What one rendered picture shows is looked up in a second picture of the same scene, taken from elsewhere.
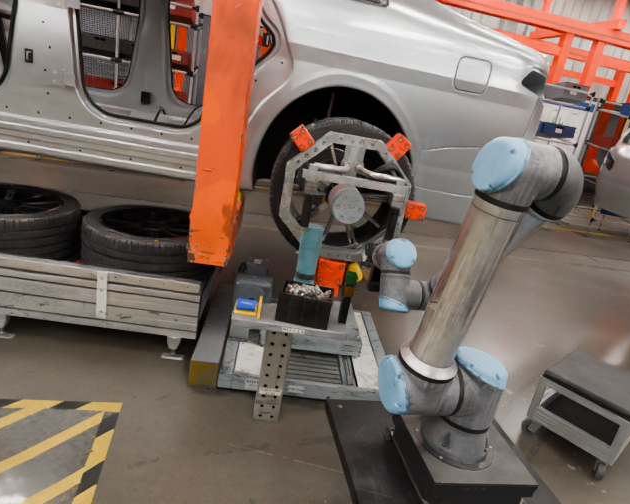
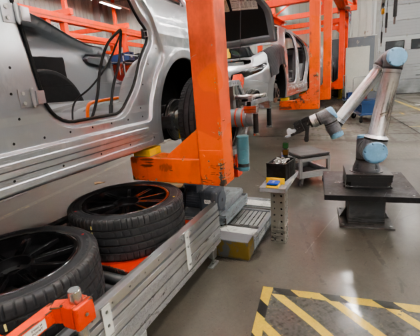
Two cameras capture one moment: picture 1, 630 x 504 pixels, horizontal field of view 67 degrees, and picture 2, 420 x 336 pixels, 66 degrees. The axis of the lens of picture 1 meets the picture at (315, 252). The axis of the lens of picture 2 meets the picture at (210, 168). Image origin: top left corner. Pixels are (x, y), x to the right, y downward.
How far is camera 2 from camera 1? 228 cm
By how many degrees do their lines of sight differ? 55
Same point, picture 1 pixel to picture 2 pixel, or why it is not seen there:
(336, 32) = (173, 24)
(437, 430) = (372, 166)
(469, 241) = (395, 85)
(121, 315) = (197, 257)
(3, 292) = (142, 309)
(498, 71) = not seen: hidden behind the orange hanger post
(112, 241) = (163, 213)
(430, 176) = not seen: hidden behind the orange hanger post
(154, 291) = (205, 224)
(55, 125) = (39, 150)
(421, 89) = not seen: hidden behind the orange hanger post
